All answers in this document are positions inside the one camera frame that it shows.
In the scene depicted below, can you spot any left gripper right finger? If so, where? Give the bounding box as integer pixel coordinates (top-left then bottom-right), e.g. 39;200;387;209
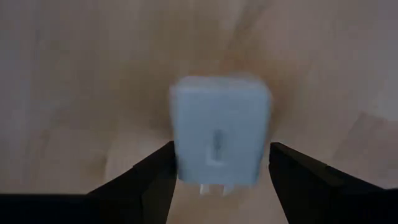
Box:
268;141;398;224

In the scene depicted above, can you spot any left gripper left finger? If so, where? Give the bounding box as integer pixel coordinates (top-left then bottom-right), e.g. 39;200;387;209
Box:
86;141;178;224

